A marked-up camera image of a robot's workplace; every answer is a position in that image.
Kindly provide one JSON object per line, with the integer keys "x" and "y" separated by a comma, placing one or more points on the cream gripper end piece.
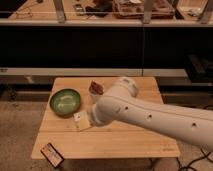
{"x": 83, "y": 124}

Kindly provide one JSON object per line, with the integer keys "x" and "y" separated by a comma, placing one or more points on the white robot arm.
{"x": 120, "y": 103}

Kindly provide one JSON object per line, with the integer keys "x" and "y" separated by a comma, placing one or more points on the dark object on shelf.
{"x": 99, "y": 10}

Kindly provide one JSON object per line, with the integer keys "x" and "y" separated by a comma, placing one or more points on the tray with items on shelf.
{"x": 161, "y": 9}

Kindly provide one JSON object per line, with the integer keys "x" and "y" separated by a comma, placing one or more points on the green bowl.
{"x": 65, "y": 102}

